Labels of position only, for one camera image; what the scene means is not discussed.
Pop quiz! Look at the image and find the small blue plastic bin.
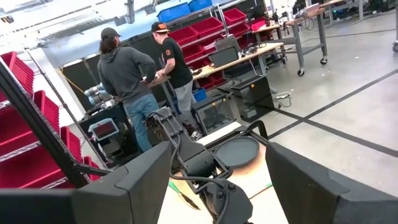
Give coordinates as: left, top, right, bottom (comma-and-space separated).
192, 88, 208, 103

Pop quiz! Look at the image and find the black cabinet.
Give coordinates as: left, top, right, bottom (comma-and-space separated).
231, 75, 276, 123

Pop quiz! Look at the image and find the wooden top workbench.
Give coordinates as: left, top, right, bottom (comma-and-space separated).
149, 42, 285, 94

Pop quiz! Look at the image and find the blue-framed red screen device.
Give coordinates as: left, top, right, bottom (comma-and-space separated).
88, 118, 121, 141

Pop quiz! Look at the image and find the white power strip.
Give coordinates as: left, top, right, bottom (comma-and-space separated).
272, 90, 293, 100

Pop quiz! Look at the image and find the black box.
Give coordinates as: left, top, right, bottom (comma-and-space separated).
191, 93, 238, 135

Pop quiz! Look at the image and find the red plastic storage bin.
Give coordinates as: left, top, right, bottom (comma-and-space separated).
190, 17, 224, 38
0, 51, 35, 103
0, 146, 76, 190
60, 126, 83, 163
81, 155, 102, 182
0, 90, 60, 156
223, 7, 248, 26
169, 26, 199, 47
228, 23, 251, 38
182, 43, 205, 63

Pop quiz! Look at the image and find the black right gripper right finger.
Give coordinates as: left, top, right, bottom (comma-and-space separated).
266, 142, 398, 224

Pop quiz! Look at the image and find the black equipment cart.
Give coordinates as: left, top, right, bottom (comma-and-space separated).
78, 104, 144, 170

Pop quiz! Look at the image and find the blue plastic storage bin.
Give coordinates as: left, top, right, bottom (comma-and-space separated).
157, 2, 191, 23
188, 0, 214, 12

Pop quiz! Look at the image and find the chrome wire shelf rack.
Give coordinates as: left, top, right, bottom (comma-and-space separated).
0, 49, 103, 190

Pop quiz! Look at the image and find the person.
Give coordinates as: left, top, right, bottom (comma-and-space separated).
150, 21, 203, 134
97, 27, 161, 153

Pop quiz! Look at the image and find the black partition panel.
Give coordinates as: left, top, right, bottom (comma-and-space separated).
60, 30, 165, 113

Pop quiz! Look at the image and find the grey metal box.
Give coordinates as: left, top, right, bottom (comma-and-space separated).
214, 34, 239, 52

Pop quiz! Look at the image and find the green-handled gold knife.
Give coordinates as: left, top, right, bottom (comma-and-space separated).
169, 181, 201, 211
248, 183, 274, 200

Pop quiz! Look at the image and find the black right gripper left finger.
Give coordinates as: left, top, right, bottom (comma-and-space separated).
0, 141, 172, 224

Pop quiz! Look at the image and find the rolling metal workbench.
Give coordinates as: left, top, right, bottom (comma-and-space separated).
284, 0, 364, 77

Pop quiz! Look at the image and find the dark grey round plate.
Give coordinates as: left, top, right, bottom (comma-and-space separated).
213, 136, 261, 169

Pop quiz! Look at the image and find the dark grey monitor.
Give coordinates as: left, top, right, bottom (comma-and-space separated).
208, 45, 241, 68

